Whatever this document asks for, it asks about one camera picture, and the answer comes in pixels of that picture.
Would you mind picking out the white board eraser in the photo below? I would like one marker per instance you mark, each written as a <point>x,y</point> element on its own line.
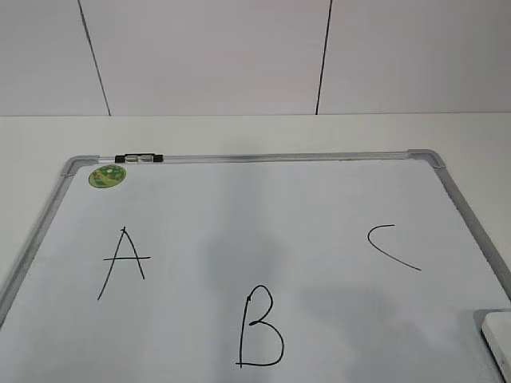
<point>494,326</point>

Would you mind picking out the round green magnet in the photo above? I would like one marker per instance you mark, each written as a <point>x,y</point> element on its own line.
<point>107,176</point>

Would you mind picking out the white board with grey frame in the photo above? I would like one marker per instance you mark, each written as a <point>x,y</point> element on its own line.
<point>361,267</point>

